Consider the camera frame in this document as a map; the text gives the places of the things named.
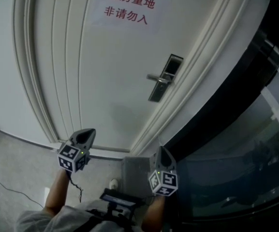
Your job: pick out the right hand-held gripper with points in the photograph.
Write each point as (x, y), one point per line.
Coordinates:
(165, 180)

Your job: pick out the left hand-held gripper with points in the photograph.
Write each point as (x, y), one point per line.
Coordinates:
(68, 152)

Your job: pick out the person's left forearm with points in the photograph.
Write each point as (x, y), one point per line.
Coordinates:
(55, 194)

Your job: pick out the person's right forearm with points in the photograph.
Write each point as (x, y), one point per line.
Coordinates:
(151, 214)

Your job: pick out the white panelled door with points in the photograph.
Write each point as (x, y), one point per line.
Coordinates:
(117, 81)

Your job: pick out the dark door lock plate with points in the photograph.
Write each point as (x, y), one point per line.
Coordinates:
(174, 63)

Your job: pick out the metal glass door fitting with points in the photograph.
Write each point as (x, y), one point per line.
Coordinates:
(272, 47)

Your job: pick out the grey stone plinth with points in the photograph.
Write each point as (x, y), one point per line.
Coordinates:
(134, 173)

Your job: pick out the black chest-mounted device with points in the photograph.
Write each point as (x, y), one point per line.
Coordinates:
(117, 198)

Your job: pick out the person's white shoe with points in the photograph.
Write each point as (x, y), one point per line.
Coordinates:
(113, 184)

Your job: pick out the black framed glass partition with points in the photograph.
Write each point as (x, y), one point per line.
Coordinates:
(226, 178)

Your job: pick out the person's grey shirt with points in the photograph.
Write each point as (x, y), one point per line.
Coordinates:
(45, 219)

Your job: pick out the white paper sign red print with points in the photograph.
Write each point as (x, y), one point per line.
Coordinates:
(158, 18)

